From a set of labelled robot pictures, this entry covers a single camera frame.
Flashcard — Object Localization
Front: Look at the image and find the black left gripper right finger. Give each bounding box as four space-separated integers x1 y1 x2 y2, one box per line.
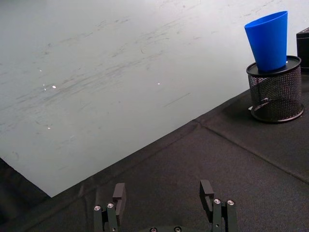
199 179 238 232

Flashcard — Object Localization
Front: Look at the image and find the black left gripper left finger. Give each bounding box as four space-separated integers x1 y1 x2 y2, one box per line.
93 182 127 232

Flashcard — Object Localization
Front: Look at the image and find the black table cloth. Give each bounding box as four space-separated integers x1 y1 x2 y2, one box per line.
0 64 309 232

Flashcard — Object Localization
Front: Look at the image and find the black mesh pen holder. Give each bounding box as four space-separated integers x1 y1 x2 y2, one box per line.
246 55 305 124

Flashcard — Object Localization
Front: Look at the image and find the blue plastic cup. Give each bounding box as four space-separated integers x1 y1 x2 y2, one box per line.
244 10 289 72

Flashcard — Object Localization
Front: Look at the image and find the black box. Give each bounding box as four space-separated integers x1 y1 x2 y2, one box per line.
295 26 309 71

